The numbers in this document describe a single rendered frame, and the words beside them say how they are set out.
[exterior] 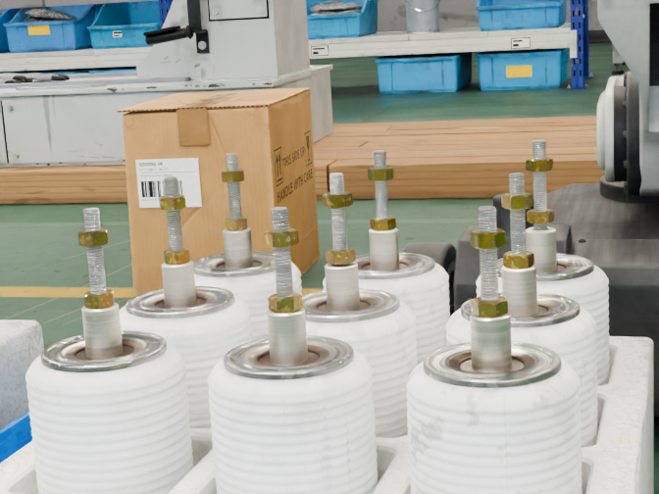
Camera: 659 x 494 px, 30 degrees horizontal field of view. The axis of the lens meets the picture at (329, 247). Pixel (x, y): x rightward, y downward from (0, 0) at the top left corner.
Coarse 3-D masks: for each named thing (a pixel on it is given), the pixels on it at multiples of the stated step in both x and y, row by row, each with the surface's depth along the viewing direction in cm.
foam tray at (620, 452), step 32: (640, 352) 93; (608, 384) 86; (640, 384) 85; (608, 416) 80; (640, 416) 79; (32, 448) 80; (192, 448) 80; (384, 448) 76; (608, 448) 74; (640, 448) 75; (0, 480) 74; (32, 480) 76; (192, 480) 73; (384, 480) 71; (608, 480) 69; (640, 480) 74
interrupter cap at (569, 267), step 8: (560, 256) 93; (568, 256) 92; (576, 256) 92; (560, 264) 91; (568, 264) 90; (576, 264) 90; (584, 264) 90; (592, 264) 89; (536, 272) 88; (544, 272) 88; (552, 272) 87; (560, 272) 87; (568, 272) 87; (576, 272) 87; (584, 272) 87; (536, 280) 87; (544, 280) 86; (552, 280) 86
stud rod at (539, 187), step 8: (536, 144) 88; (544, 144) 88; (536, 152) 88; (544, 152) 88; (536, 176) 88; (544, 176) 88; (536, 184) 88; (544, 184) 88; (536, 192) 89; (544, 192) 89; (536, 200) 89; (544, 200) 89; (536, 208) 89; (544, 208) 89; (536, 224) 89; (544, 224) 89
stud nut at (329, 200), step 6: (348, 192) 81; (324, 198) 81; (330, 198) 80; (336, 198) 80; (342, 198) 80; (348, 198) 80; (324, 204) 81; (330, 204) 80; (336, 204) 80; (342, 204) 80; (348, 204) 80
